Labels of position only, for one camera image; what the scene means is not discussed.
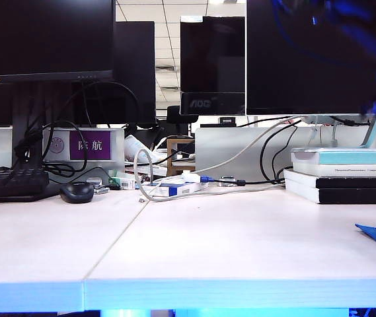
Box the white blue cable connector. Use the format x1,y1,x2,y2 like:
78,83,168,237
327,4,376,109
181,169,215,184

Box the black hanging cable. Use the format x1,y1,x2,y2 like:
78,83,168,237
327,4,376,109
260,119,303,184
271,128,299,182

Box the large black AOC monitor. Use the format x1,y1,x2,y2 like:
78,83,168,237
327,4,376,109
246,0,376,117

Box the thin black cable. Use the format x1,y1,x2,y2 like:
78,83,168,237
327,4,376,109
235,116,294,128

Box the black computer mouse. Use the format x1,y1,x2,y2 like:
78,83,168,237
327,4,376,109
59,181,96,204

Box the black arched monitor cable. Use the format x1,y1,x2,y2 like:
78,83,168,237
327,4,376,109
55,81,141,130

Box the light grey cable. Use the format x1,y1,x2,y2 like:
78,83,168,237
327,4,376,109
133,115,304,203

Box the small green white box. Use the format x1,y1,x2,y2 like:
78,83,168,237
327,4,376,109
109,174,136,192

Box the black office chair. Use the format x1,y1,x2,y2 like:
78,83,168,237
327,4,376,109
166,105,199,139

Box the black cable under monitor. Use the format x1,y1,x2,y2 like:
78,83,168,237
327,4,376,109
328,115,376,136

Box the black tangled cable bundle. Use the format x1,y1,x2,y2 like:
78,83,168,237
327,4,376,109
13,120,90,179

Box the purple name sign plate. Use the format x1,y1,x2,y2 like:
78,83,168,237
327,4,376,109
43,127,126,172

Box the white and blue box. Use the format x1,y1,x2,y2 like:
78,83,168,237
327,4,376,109
140,180,209,199

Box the small wooden shelf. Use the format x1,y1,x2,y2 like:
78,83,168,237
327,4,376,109
166,137,196,177

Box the black keyboard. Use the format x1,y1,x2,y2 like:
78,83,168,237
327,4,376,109
0,166,51,203

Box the black monitor rear side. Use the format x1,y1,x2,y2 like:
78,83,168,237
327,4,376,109
113,21,157,126

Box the grey desk partition panel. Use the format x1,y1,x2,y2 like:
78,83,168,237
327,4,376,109
194,126,376,183

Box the teal cover book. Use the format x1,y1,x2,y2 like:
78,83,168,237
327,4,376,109
289,147,376,166

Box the white spine book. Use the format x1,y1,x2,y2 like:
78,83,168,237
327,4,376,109
291,162,376,179

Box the silver monitor stand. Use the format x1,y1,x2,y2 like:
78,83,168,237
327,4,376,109
301,114,376,149

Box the black monitor stand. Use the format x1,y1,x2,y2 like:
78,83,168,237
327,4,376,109
11,82,48,170

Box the black cable with ferrite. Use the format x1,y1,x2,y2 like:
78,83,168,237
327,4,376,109
213,177,286,187

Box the black AOC monitor back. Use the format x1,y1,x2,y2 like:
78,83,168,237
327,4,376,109
179,16,246,117

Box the small silver gadget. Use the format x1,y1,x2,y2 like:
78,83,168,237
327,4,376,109
86,177,111,195

